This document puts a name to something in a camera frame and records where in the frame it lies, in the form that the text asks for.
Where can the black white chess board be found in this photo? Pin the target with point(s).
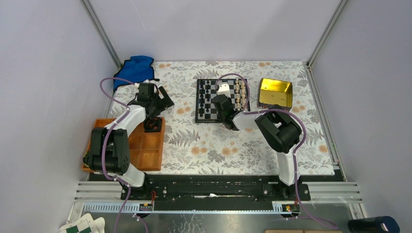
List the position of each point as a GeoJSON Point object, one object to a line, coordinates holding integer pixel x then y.
{"type": "Point", "coordinates": [206, 90]}

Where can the gold tin box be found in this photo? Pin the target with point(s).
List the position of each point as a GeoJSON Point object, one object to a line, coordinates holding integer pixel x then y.
{"type": "Point", "coordinates": [275, 92]}

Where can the folded green chess mat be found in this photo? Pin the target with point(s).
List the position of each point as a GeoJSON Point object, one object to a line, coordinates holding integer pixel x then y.
{"type": "Point", "coordinates": [85, 224]}

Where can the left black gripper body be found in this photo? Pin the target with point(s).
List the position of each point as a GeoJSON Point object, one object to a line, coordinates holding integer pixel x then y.
{"type": "Point", "coordinates": [160, 100]}

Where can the black orange swirl object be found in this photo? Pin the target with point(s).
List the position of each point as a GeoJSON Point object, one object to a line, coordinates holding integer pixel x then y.
{"type": "Point", "coordinates": [153, 125]}

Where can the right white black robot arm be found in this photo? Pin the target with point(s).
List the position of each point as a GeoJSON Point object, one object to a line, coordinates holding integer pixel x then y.
{"type": "Point", "coordinates": [280, 131]}

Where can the dark blue bottle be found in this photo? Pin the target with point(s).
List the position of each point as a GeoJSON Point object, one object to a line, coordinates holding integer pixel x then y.
{"type": "Point", "coordinates": [379, 224]}

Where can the blue cloth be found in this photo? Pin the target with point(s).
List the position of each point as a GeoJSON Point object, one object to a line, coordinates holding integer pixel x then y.
{"type": "Point", "coordinates": [137, 69]}

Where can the black mounting base rail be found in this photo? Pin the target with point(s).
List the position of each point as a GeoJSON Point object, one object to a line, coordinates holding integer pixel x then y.
{"type": "Point", "coordinates": [260, 187]}

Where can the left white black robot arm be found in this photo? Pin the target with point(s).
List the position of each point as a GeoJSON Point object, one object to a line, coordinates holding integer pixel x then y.
{"type": "Point", "coordinates": [125, 123]}

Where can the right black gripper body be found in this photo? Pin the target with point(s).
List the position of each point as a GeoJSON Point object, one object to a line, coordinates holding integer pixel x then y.
{"type": "Point", "coordinates": [230, 99]}

